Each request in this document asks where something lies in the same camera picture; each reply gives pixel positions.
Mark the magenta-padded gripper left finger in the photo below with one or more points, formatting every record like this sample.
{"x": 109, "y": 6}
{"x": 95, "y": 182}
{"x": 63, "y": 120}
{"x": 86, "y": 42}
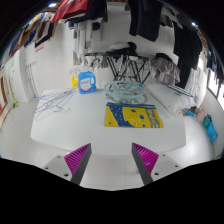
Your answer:
{"x": 77, "y": 159}

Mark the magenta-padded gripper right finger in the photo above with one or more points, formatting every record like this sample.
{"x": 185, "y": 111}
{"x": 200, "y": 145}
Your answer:
{"x": 146, "y": 159}

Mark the yellow and blue towel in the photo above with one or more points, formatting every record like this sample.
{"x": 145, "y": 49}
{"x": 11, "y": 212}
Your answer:
{"x": 133, "y": 117}

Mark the blue brush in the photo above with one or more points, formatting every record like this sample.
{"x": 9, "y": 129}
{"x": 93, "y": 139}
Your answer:
{"x": 190, "y": 113}

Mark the white folded pad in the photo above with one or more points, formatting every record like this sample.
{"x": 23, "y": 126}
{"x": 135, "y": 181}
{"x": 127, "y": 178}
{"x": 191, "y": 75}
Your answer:
{"x": 166, "y": 97}

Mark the pink bag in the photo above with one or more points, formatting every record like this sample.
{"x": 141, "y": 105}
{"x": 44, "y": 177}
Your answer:
{"x": 201, "y": 115}

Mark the blue bag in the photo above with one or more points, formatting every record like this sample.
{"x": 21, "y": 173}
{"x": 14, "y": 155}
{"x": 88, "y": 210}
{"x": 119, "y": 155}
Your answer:
{"x": 212, "y": 133}

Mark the pale blue round peg hanger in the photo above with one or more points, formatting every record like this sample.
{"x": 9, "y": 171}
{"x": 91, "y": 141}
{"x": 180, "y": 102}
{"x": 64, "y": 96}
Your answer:
{"x": 125, "y": 90}

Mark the yellow floor sign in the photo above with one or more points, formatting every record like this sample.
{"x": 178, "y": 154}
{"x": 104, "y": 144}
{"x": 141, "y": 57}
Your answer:
{"x": 74, "y": 82}

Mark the teal hoop hanger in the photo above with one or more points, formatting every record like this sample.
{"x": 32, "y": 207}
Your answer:
{"x": 178, "y": 89}

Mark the blue detergent bottle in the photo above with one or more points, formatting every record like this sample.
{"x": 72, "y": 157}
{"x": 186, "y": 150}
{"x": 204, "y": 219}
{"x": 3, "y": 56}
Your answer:
{"x": 87, "y": 82}

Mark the grey draped garment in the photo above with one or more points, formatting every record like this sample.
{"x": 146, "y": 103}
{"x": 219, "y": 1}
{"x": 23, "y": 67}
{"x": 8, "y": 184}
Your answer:
{"x": 165, "y": 70}

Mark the black clothes hangers bunch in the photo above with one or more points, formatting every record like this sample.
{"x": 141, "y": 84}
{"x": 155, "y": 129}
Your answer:
{"x": 95, "y": 63}

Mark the black folding drying rack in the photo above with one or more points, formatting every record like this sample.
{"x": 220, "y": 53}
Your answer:
{"x": 128, "y": 61}

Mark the hanging clothes row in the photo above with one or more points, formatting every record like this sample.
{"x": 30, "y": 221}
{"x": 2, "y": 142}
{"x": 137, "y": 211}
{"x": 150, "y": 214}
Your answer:
{"x": 143, "y": 16}

